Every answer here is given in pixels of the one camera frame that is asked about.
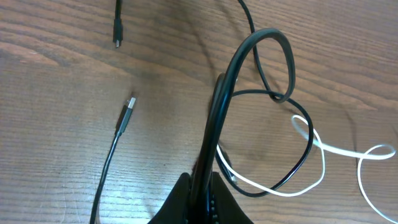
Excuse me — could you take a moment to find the white USB cable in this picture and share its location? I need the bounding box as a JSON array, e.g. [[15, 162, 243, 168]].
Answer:
[[216, 114, 398, 224]]

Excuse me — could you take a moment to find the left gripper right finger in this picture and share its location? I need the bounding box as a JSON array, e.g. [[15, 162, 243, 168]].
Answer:
[[211, 172, 253, 224]]

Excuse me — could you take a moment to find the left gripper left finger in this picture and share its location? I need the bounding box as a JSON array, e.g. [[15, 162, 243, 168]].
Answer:
[[148, 172, 190, 224]]

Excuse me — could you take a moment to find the black USB cable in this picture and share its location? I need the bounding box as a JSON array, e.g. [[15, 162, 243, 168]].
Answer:
[[89, 0, 314, 224]]

